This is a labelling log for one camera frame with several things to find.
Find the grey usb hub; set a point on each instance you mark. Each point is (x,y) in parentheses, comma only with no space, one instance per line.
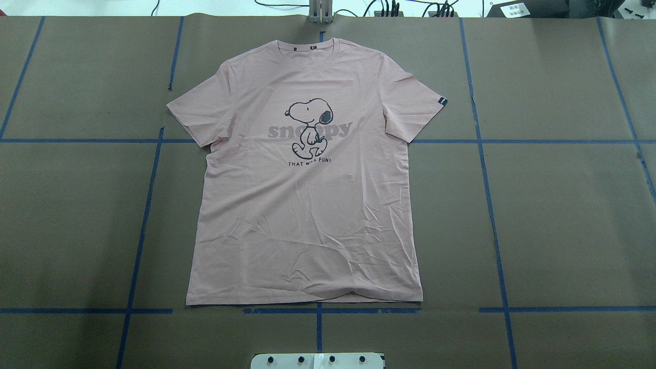
(439,10)
(388,9)

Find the grey USB hub near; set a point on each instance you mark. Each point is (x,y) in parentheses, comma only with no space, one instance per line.
(439,10)

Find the aluminium frame post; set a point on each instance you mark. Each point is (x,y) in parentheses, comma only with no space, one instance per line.
(321,12)

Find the pink Snoopy t-shirt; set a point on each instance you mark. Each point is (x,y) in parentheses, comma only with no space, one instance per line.
(306,194)

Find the black box with label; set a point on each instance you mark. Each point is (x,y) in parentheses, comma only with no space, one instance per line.
(527,9)

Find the grey USB hub far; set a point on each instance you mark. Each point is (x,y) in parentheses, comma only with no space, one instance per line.
(388,9)

